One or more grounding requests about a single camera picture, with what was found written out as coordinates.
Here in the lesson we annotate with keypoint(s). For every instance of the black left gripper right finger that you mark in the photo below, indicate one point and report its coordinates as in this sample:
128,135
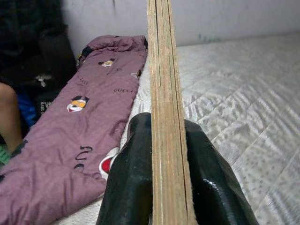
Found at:
211,182

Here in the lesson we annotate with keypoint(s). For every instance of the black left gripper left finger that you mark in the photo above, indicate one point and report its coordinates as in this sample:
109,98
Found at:
131,175

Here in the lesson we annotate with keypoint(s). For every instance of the colourful children's board book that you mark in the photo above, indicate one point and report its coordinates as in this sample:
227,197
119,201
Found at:
166,93

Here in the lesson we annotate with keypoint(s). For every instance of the pink cartoon print blanket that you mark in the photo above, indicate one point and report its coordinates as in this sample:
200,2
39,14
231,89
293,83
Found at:
70,140

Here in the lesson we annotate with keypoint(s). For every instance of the white quilted mattress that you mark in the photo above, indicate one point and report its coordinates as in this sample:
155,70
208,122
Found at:
234,93

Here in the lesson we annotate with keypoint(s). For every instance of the blue cloth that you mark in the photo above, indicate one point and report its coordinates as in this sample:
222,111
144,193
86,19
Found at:
27,110

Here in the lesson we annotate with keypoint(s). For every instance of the green sandal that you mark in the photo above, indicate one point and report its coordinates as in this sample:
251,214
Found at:
4,154

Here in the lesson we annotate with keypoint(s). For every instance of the person's bare leg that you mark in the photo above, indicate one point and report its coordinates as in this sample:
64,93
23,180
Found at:
9,112

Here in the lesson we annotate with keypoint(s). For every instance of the black bag white print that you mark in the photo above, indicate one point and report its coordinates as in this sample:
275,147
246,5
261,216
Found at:
54,61

